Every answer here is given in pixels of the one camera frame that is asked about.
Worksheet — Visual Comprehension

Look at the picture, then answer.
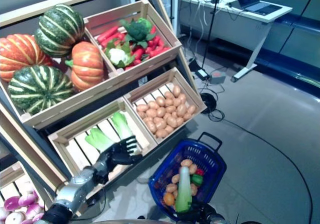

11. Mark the white cauliflower with leaves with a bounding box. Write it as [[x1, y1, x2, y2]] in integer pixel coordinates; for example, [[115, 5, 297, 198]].
[[104, 40, 136, 69]]

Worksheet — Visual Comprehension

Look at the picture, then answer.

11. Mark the orange round fruit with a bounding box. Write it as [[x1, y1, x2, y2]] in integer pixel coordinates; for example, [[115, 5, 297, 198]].
[[163, 192, 175, 206]]

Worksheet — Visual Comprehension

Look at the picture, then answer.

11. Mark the wooden carrot crate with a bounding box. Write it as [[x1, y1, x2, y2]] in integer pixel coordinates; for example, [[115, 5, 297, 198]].
[[83, 0, 183, 79]]

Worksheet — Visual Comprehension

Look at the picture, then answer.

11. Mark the wooden display shelf frame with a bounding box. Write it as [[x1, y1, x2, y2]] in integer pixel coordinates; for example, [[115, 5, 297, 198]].
[[0, 0, 208, 224]]

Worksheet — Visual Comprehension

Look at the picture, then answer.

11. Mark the black power adapter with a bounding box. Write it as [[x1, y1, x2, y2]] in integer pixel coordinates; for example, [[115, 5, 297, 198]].
[[194, 68, 210, 80]]

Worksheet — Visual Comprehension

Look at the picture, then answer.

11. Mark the black cable reel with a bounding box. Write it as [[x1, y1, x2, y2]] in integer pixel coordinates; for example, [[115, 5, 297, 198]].
[[199, 92, 218, 115]]

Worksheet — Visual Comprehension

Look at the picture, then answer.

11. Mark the green white bok choy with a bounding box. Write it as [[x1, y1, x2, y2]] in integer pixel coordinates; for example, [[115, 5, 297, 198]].
[[84, 127, 116, 153], [110, 111, 138, 150]]

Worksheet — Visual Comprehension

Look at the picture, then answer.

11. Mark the wooden bok choy crate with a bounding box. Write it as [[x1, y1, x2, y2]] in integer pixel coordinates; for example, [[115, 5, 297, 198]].
[[47, 97, 159, 185]]

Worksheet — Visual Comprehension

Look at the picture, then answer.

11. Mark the grey open laptop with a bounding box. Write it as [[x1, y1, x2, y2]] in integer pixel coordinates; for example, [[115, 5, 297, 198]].
[[231, 0, 283, 16]]

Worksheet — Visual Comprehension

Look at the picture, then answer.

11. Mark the green broccoli head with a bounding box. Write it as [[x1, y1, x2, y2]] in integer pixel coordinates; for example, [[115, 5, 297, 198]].
[[119, 17, 157, 49]]

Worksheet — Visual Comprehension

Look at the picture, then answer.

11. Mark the green bell pepper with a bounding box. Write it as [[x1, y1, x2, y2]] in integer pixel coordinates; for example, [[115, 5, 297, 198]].
[[190, 173, 204, 187]]

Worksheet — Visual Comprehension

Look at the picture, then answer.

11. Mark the large orange striped pumpkin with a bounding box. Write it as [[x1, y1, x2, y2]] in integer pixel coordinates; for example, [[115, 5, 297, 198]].
[[0, 33, 55, 83]]

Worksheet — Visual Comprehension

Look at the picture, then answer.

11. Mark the purple onion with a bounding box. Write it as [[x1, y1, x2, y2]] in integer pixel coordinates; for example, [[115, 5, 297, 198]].
[[31, 212, 46, 224], [3, 195, 21, 212], [19, 192, 38, 207], [26, 202, 43, 216]]

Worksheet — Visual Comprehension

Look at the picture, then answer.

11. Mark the long white green cabbage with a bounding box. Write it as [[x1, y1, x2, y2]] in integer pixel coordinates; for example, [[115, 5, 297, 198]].
[[174, 166, 193, 214]]

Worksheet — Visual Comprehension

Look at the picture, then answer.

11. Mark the green striped pumpkin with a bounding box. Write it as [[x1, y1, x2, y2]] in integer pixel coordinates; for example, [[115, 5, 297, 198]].
[[34, 3, 86, 59], [7, 65, 75, 116]]

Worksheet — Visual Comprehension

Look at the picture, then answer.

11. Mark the white hanging cable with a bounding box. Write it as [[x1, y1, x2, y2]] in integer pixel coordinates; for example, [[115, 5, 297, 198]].
[[186, 0, 208, 50]]

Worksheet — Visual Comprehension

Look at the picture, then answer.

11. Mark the wooden onion crate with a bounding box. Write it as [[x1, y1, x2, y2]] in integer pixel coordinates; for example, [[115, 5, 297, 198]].
[[0, 160, 84, 224]]

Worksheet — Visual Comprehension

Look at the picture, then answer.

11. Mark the red carrot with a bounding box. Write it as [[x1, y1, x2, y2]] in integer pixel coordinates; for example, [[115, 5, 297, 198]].
[[154, 35, 166, 49], [131, 47, 146, 61], [100, 32, 126, 48], [149, 46, 171, 58], [96, 25, 119, 43]]

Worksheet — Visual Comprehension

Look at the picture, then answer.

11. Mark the small orange striped pumpkin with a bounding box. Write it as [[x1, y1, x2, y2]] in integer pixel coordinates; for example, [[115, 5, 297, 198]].
[[64, 41, 105, 92]]

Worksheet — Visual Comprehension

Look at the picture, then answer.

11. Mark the wooden pumpkin crate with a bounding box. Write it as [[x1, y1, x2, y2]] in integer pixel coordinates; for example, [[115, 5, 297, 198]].
[[0, 21, 120, 131]]

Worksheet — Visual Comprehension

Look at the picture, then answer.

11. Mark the grey box with red button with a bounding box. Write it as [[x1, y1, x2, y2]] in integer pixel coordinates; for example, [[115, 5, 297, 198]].
[[209, 70, 227, 84]]

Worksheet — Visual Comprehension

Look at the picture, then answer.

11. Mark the long black floor cable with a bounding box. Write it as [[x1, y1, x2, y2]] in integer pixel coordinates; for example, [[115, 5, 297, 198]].
[[212, 108, 315, 224]]

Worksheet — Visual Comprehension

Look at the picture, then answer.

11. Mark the white office desk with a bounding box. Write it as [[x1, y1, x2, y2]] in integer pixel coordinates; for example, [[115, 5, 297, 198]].
[[177, 0, 293, 83]]

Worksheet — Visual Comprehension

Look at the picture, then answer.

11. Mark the black tripod pole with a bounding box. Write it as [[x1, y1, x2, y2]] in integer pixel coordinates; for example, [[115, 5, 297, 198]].
[[200, 0, 224, 70]]

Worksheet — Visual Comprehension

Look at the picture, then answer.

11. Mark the wooden potato crate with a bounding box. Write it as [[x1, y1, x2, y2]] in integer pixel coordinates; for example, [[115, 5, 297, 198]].
[[123, 67, 208, 145]]

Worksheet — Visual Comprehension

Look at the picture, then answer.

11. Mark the dark robot left hand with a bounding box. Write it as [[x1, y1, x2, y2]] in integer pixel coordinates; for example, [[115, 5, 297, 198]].
[[106, 134, 144, 169]]

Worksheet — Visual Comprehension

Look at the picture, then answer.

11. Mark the dark robot right hand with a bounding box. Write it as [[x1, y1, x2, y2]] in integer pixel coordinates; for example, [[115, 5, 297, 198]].
[[178, 201, 226, 224]]

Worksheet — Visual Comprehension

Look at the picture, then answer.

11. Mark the blue plastic shopping basket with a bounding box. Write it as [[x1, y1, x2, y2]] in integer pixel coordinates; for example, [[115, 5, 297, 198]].
[[147, 131, 228, 222]]

